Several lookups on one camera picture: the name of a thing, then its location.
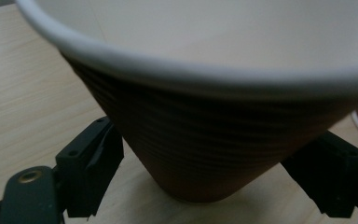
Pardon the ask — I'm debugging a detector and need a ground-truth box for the single brown ribbed paper cup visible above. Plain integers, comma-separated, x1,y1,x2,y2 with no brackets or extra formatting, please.
14,0,358,205

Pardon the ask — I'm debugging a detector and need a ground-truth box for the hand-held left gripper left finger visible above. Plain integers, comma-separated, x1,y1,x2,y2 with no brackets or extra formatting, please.
54,116,126,219

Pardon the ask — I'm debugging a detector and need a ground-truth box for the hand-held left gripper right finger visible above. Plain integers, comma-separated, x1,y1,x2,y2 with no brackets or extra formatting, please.
280,130,358,224

